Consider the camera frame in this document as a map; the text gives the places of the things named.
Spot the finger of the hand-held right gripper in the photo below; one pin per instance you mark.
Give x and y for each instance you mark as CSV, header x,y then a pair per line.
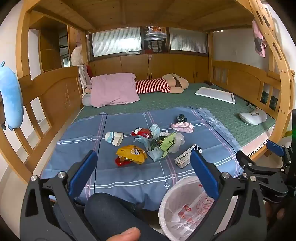
x,y
245,160
275,148

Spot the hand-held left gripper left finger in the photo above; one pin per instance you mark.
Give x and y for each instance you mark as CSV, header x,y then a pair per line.
x,y
83,171

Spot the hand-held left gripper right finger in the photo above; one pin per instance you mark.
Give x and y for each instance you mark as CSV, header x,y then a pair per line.
x,y
203,173

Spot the bin with white plastic liner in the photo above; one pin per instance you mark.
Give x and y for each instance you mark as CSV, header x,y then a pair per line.
x,y
182,208

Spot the white and blue paper cup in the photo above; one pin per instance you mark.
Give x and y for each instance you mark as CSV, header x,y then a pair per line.
x,y
113,138

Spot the person's right hand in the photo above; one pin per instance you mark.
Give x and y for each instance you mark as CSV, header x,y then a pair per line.
x,y
278,213

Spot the person's left hand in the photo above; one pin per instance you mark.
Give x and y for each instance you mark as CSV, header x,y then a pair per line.
x,y
124,234

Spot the white medicine box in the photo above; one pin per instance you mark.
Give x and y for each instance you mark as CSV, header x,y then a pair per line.
x,y
186,157

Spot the red snack wrapper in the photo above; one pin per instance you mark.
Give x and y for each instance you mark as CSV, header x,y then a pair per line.
x,y
120,161

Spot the white rounded device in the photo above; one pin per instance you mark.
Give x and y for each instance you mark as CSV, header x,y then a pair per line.
x,y
252,117

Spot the clear plastic bag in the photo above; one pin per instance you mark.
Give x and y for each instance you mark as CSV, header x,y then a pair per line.
x,y
178,140

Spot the person's leg in dark trousers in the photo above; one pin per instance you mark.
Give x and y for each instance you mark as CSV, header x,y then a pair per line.
x,y
108,213

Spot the green crumpled wrapper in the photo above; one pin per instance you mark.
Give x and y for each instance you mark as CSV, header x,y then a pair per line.
x,y
166,141

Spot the pale blue crumpled paper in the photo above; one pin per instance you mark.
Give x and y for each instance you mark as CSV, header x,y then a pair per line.
x,y
156,154

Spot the pink tissue packet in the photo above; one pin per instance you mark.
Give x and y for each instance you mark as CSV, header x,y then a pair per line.
x,y
182,127

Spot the yellow snack packet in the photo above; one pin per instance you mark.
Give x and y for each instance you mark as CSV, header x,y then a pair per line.
x,y
131,154

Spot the blue checked bed sheet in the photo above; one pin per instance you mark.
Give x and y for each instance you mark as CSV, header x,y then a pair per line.
x,y
138,183

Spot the dark crumpled wrapper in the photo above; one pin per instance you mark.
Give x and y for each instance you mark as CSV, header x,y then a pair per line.
x,y
181,117

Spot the light blue face mask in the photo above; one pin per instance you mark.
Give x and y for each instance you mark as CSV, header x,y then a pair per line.
x,y
154,129

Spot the red and white carton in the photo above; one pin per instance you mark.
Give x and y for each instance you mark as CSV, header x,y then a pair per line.
x,y
142,132

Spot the grey plush cushion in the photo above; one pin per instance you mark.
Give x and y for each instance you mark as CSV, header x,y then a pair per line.
x,y
86,100

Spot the white flat board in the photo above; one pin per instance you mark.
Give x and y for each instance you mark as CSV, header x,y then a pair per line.
x,y
215,95

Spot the wooden bed ladder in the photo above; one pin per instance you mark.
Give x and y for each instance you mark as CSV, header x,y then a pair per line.
x,y
285,76

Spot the green woven bed mat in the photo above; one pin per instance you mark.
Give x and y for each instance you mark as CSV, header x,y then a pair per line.
x,y
161,99

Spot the pink pillow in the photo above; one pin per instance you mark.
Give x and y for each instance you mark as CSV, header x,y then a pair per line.
x,y
113,90

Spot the white hanging towel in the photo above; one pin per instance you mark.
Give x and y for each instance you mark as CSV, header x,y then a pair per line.
x,y
81,75

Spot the red hanging cloth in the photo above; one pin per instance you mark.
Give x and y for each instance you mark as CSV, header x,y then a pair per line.
x,y
89,71

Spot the plush doll in striped shirt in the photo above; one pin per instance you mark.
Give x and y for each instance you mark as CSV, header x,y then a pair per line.
x,y
152,85

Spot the blue plush toy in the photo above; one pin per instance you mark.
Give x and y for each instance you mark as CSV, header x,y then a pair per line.
x,y
10,97

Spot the pink hanging cloth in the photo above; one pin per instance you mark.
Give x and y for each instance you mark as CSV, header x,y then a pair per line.
x,y
259,39

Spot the frosted glass window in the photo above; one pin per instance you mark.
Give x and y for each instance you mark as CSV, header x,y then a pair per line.
x,y
188,40
115,41

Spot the stack of books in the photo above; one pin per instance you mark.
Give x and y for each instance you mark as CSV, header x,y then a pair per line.
x,y
155,37

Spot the wooden bunk bed frame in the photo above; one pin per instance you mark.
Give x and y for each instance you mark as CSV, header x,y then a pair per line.
x,y
57,92

